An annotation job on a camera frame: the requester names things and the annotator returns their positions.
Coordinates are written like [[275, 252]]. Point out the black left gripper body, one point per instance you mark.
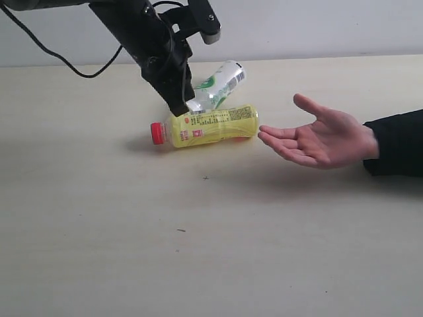
[[162, 57]]

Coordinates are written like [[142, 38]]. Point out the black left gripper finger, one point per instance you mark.
[[176, 96]]

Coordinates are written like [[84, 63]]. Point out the yellow bottle red cap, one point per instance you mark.
[[206, 126]]

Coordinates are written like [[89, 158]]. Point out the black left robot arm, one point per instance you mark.
[[117, 16]]

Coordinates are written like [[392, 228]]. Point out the white green label bottle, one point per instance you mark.
[[212, 92]]

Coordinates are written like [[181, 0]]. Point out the person's open hand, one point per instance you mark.
[[334, 140]]

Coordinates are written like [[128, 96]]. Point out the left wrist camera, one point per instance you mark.
[[195, 17]]

